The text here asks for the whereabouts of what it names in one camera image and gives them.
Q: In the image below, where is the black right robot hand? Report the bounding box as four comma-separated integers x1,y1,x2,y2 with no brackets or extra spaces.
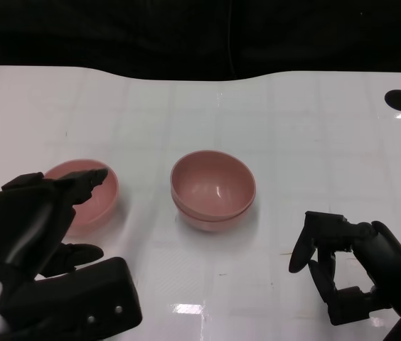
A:
288,211,401,326

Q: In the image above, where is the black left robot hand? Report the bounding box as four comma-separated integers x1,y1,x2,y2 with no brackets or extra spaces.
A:
0,168,109,281

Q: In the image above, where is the pink plastic bowl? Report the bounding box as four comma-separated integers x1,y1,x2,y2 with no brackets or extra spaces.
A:
171,191,257,234
170,150,257,218
43,158,120,238

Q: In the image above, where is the black backdrop curtain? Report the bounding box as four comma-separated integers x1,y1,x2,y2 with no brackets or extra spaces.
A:
0,0,401,81

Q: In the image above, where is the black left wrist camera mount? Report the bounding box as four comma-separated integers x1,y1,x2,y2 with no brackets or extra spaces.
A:
0,256,144,341

